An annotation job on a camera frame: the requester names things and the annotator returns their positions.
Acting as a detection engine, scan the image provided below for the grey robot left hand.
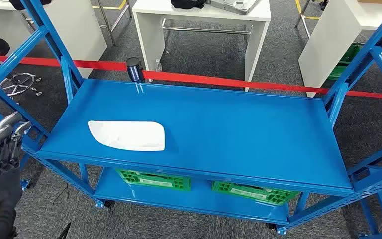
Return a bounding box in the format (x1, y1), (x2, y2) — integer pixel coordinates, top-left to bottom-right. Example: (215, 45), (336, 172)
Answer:
(0, 111), (33, 219)

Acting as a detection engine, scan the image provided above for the white plastic part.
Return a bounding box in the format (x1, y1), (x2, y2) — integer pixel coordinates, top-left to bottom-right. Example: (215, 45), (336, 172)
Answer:
(88, 120), (166, 152)

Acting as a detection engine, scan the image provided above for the grey metal part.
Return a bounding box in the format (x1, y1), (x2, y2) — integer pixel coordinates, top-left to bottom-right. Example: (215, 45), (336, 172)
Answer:
(206, 0), (262, 15)

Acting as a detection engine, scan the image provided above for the green plastic crate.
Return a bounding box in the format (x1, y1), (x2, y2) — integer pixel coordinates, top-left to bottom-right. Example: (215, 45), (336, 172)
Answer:
(211, 180), (300, 207)
(327, 43), (364, 81)
(116, 169), (192, 192)

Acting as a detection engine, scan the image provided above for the white table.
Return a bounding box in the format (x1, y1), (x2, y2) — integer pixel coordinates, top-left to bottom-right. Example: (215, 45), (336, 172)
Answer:
(132, 0), (272, 92)
(298, 0), (382, 98)
(0, 0), (108, 79)

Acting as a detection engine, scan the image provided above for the red barrier belt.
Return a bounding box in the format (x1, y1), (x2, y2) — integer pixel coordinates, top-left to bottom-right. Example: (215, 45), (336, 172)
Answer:
(0, 54), (382, 100)

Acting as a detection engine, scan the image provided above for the black bag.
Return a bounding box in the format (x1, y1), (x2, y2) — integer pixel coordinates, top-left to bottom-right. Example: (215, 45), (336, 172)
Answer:
(170, 0), (207, 10)

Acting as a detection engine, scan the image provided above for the black barrier post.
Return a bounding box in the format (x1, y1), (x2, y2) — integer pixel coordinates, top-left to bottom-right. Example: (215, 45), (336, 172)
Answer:
(126, 57), (145, 83)

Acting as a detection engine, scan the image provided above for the chrome steel table frame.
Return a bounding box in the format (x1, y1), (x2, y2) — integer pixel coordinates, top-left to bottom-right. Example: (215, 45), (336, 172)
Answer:
(92, 0), (134, 47)

